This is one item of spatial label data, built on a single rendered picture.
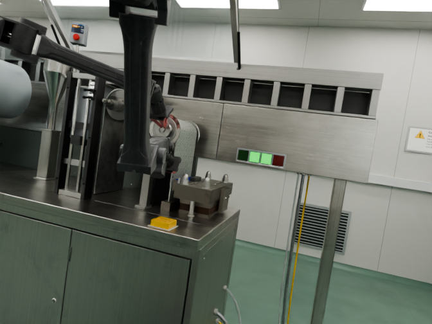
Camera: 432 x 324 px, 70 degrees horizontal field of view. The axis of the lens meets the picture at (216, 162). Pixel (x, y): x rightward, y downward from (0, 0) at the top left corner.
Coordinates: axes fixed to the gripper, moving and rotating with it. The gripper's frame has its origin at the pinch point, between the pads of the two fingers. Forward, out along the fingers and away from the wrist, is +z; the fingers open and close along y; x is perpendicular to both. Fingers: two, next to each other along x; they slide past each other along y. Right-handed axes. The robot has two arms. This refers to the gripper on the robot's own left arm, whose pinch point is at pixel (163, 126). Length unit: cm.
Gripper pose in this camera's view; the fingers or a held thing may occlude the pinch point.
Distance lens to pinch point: 134.7
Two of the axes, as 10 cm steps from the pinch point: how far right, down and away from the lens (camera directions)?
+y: 9.4, 2.0, -2.6
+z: 0.8, 6.4, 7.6
